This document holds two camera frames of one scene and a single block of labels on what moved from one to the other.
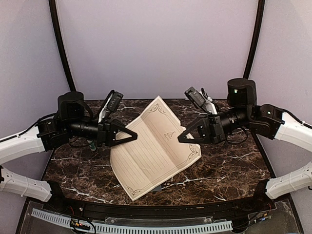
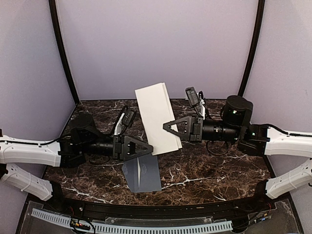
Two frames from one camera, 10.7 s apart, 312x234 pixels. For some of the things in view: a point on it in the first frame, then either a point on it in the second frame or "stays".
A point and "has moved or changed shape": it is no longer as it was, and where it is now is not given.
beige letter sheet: x=155 y=156 has moved or changed shape
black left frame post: x=57 y=31 stays
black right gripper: x=211 y=131 → x=194 y=125
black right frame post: x=256 y=37 stays
